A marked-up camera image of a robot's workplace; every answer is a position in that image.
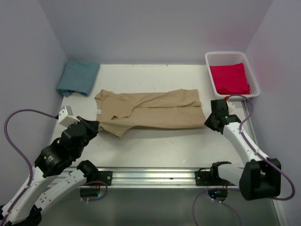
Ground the beige t shirt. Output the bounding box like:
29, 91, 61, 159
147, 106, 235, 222
95, 89, 206, 137

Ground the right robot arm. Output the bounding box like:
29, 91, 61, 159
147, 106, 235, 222
205, 99, 281, 201

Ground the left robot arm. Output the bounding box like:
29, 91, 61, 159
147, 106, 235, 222
1, 117, 99, 226

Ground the red folded t shirt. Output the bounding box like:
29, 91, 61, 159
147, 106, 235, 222
210, 63, 251, 95

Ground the teal folded t shirt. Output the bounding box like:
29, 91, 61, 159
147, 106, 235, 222
56, 60, 100, 97

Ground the white plastic basket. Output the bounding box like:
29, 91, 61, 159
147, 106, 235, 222
205, 51, 260, 99

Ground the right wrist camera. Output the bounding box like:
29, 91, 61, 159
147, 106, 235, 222
224, 96, 235, 115

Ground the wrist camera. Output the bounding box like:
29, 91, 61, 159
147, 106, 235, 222
224, 96, 235, 115
58, 106, 79, 128

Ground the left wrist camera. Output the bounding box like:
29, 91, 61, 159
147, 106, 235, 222
58, 106, 79, 128

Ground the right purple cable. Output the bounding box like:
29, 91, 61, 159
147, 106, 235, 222
192, 94, 296, 226

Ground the purple cable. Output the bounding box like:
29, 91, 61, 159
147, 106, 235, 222
192, 94, 296, 226
4, 109, 109, 226

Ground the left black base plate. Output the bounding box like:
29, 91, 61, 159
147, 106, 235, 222
96, 170, 113, 186

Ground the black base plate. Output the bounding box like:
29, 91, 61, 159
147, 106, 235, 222
194, 169, 234, 187
96, 170, 113, 186

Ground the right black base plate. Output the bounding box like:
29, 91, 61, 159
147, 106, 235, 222
194, 169, 234, 187

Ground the aluminium rail frame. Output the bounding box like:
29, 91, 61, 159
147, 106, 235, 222
18, 100, 283, 226

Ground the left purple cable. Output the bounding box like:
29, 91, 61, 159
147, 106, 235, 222
4, 109, 109, 226

